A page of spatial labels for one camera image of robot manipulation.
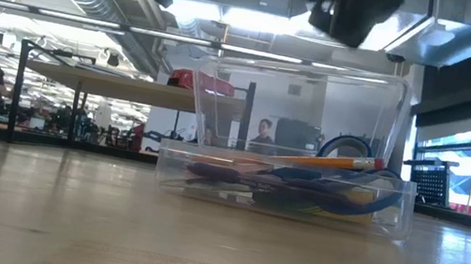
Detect orange pencil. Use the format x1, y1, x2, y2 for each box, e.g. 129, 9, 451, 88
267, 140, 388, 180

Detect blue handled scissors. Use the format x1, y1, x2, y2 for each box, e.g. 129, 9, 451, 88
159, 107, 413, 226

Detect dark purple pen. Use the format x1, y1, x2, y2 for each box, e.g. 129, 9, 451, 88
184, 159, 305, 197

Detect clear plastic pencil case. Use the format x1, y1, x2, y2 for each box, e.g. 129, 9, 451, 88
150, 41, 435, 245

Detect red stapler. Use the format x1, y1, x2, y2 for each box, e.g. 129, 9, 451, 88
166, 66, 240, 100

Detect wooden shelf with black legs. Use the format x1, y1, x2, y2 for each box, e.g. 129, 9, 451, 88
5, 37, 259, 181

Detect black background monitor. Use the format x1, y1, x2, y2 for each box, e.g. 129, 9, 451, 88
272, 117, 327, 165

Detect black perforated rack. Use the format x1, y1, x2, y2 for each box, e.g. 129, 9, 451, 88
398, 154, 463, 212

